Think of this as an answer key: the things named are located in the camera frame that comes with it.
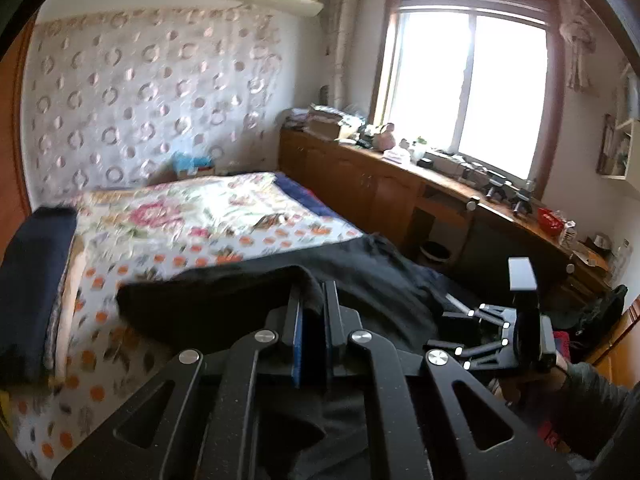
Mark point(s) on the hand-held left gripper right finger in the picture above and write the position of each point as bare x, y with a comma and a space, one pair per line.
331, 340

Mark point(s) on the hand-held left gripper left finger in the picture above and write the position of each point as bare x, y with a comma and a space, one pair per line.
295, 340

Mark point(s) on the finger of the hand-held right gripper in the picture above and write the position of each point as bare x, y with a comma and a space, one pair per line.
487, 314
480, 352

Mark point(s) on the black printed t-shirt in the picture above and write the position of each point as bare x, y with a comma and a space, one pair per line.
225, 300

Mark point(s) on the person's right forearm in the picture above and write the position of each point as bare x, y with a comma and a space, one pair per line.
595, 405

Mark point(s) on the person's right hand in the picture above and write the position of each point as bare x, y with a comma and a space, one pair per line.
537, 387

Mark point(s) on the black bag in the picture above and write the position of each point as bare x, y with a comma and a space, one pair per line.
600, 310

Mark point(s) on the red bowl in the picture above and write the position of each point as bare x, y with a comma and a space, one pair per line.
549, 221

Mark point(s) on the white carton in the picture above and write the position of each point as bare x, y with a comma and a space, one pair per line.
567, 234

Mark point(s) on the black device on cabinet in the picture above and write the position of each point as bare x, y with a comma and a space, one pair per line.
496, 187
524, 200

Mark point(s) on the metal pot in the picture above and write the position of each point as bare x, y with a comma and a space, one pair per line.
601, 244

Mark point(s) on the blue bed sheet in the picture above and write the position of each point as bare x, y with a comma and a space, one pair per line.
305, 197

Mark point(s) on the white box device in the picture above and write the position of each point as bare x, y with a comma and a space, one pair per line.
450, 161

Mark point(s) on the wooden side cabinet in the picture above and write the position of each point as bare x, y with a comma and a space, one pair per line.
380, 185

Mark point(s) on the floral quilt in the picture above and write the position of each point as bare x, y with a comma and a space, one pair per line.
165, 215

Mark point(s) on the orange dotted bedsheet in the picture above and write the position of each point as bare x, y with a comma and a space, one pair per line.
100, 325

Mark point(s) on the blue tissue box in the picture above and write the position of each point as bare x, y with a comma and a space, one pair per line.
192, 165

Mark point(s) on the pink figurine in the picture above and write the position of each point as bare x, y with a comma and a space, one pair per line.
386, 136

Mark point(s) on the stack of books and papers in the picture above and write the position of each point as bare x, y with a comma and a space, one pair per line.
325, 120

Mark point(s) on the window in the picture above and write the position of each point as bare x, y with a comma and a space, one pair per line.
470, 85

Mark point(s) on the navy folded blanket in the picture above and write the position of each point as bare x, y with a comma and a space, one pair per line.
35, 280

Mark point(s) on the tied pink curtain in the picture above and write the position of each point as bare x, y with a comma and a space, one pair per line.
580, 45

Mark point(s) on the wrapped vertical pipe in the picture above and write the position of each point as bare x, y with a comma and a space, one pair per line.
345, 40

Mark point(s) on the wooden wardrobe panel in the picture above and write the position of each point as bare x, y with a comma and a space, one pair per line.
12, 150

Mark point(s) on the white wall shelf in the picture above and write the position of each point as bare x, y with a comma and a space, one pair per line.
622, 135

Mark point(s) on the circle-patterned wall cloth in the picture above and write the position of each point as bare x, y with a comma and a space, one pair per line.
130, 95

